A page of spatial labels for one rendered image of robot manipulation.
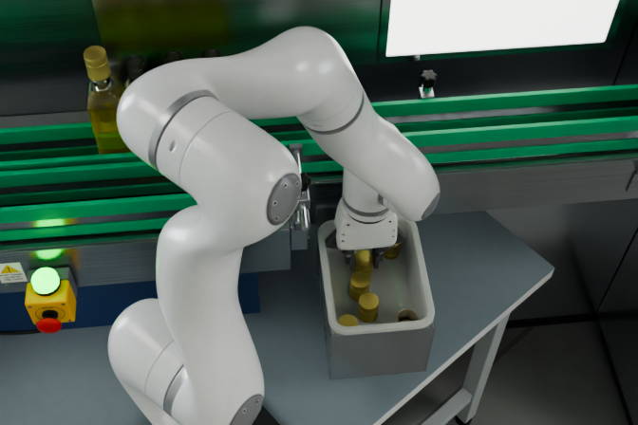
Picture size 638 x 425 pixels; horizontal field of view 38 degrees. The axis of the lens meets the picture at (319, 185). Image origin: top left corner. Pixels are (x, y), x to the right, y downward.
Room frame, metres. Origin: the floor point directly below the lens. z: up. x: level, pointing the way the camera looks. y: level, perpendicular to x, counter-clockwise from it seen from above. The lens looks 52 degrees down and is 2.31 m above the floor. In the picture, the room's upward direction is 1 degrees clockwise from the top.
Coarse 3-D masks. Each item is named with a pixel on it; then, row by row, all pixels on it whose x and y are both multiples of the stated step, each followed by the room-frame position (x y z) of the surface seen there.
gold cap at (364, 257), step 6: (360, 252) 0.89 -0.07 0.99; (366, 252) 0.89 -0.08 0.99; (360, 258) 0.88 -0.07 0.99; (366, 258) 0.88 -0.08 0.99; (372, 258) 0.88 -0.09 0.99; (360, 264) 0.87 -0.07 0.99; (366, 264) 0.87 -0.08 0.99; (372, 264) 0.87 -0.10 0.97; (354, 270) 0.87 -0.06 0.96; (360, 270) 0.86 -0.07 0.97; (366, 270) 0.86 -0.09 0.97; (372, 270) 0.88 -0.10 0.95
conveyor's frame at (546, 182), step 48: (336, 192) 1.00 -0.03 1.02; (480, 192) 1.03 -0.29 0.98; (528, 192) 1.04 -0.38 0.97; (576, 192) 1.05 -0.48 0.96; (624, 192) 1.06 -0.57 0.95; (48, 240) 0.86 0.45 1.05; (96, 240) 0.86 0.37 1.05; (144, 240) 0.87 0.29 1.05; (288, 240) 0.89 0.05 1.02; (0, 288) 0.83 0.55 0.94
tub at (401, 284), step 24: (408, 240) 0.92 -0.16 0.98; (336, 264) 0.89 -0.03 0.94; (384, 264) 0.90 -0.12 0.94; (408, 264) 0.89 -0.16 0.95; (336, 288) 0.84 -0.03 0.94; (384, 288) 0.85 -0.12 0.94; (408, 288) 0.85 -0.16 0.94; (336, 312) 0.80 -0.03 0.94; (384, 312) 0.80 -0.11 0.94; (432, 312) 0.76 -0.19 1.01
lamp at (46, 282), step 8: (40, 272) 0.81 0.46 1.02; (48, 272) 0.81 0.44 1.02; (56, 272) 0.82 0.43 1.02; (32, 280) 0.80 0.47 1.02; (40, 280) 0.80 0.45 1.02; (48, 280) 0.80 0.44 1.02; (56, 280) 0.80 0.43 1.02; (40, 288) 0.79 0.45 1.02; (48, 288) 0.79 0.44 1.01; (56, 288) 0.80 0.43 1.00
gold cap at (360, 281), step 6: (354, 276) 0.84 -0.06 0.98; (360, 276) 0.84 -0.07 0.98; (366, 276) 0.84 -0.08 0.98; (354, 282) 0.83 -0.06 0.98; (360, 282) 0.83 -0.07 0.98; (366, 282) 0.83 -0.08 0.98; (354, 288) 0.82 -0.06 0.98; (360, 288) 0.82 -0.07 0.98; (366, 288) 0.82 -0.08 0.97; (354, 294) 0.82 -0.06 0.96; (360, 294) 0.82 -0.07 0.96; (354, 300) 0.82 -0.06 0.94
